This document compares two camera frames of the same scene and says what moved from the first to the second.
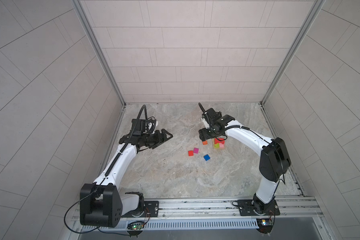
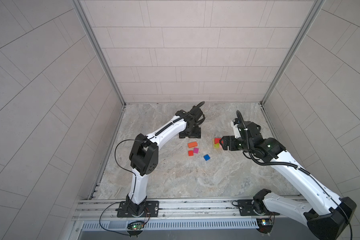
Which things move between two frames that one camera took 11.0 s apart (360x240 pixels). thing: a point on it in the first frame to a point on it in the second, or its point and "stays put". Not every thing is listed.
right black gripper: x=203 y=134 to x=230 y=139
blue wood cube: x=206 y=157 stays put
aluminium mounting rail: x=291 y=209 stays put
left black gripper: x=158 y=140 to x=196 y=133
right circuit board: x=266 y=222 stays put
